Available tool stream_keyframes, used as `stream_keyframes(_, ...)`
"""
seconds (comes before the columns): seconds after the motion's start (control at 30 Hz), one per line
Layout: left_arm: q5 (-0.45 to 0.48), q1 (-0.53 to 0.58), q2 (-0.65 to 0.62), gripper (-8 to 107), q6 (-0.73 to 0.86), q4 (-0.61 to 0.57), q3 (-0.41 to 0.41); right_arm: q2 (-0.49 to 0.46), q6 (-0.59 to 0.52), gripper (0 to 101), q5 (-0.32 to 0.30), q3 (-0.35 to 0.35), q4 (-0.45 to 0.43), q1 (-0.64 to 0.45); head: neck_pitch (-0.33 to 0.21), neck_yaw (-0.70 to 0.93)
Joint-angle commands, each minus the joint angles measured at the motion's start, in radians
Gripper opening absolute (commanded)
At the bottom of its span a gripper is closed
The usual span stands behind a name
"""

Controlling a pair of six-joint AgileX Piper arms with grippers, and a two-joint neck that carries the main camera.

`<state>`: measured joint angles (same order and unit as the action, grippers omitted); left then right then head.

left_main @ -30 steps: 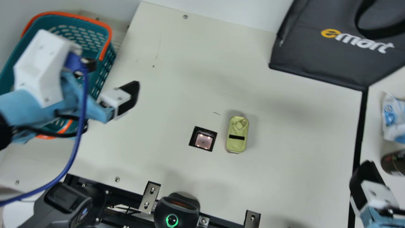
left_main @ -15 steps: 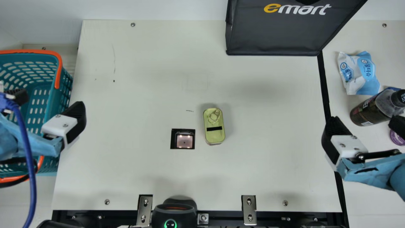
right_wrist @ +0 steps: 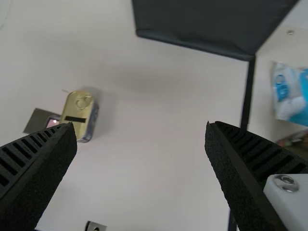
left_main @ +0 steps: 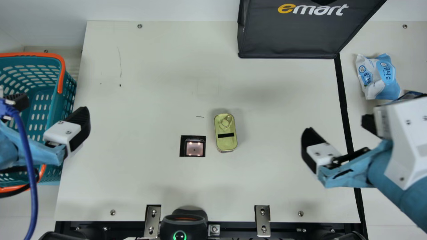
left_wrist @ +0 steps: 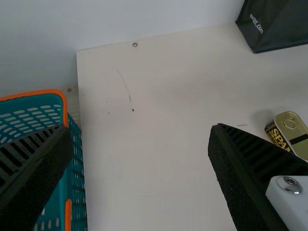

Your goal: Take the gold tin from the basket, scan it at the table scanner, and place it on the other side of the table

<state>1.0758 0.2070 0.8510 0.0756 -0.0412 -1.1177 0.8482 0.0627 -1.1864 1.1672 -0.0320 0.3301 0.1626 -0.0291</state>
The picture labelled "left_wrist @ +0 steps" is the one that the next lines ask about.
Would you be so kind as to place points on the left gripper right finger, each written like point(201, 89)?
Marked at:
point(245, 173)

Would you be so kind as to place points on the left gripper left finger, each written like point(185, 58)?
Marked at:
point(31, 173)

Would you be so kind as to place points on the gold rectangular tin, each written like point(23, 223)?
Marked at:
point(293, 131)

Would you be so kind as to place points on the teal shopping basket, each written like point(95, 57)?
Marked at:
point(75, 144)

